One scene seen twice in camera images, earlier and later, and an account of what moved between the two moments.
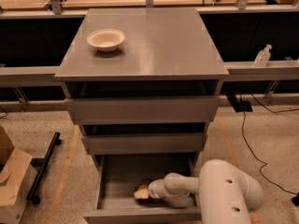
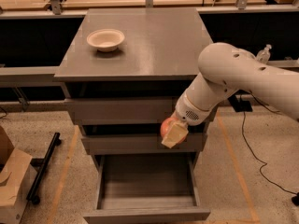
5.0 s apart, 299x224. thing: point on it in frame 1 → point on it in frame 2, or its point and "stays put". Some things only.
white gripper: (153, 189) → (189, 112)
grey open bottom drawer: (121, 175) stays put
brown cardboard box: (15, 169) stays put
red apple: (143, 187) → (166, 126)
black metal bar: (34, 195) stays put
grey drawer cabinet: (142, 81) stays put
